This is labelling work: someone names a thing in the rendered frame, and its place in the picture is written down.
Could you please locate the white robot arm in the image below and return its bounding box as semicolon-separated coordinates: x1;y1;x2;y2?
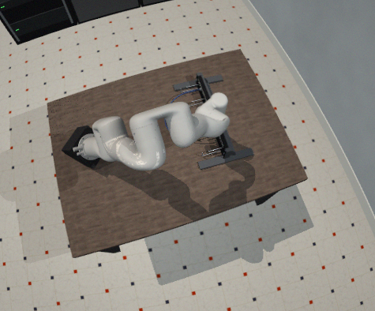
73;92;230;170

